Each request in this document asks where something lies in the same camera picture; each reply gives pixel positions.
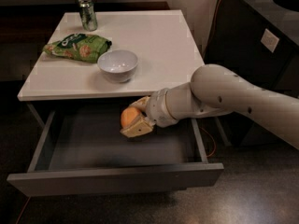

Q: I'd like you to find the orange fruit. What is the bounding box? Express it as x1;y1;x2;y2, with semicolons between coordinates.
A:
121;106;141;128

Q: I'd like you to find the grey top drawer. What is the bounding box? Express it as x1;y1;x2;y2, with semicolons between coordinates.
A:
7;98;223;197

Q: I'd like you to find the green snack bag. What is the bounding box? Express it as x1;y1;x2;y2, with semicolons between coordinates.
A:
43;34;112;63

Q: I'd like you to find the green soda can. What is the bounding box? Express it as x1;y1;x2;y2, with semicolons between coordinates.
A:
78;0;98;32

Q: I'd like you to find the dark wooden bench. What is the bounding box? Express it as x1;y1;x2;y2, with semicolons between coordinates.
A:
0;1;170;44

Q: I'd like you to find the white bowl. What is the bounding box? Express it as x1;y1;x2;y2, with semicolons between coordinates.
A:
97;49;138;83

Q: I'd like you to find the white wall outlet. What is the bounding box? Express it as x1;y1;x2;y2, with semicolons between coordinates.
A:
261;29;279;53

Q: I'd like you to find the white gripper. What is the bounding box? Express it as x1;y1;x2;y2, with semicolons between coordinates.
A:
121;89;178;138

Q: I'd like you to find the orange cable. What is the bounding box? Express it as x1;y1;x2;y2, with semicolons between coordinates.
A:
14;0;299;224

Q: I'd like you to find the dark counter cabinet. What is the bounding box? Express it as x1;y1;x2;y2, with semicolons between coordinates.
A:
204;0;299;147

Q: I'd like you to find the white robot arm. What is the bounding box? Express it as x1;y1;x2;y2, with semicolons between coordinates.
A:
121;64;299;148

